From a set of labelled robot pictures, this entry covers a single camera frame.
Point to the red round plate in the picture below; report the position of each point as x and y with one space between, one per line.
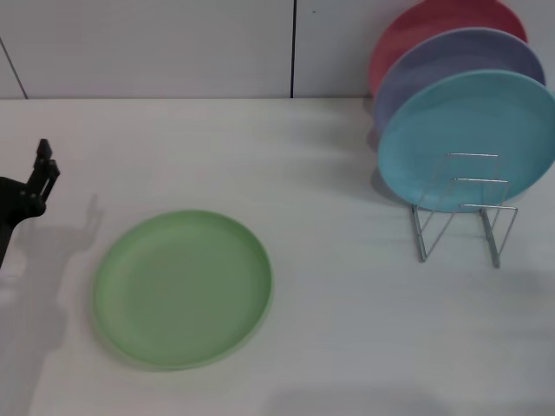
433 26

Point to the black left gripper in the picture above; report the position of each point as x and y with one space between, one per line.
17 201

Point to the light blue round plate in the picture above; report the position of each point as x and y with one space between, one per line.
455 125

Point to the purple round plate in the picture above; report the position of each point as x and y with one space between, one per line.
455 56

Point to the green round plate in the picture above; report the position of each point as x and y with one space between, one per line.
182 290

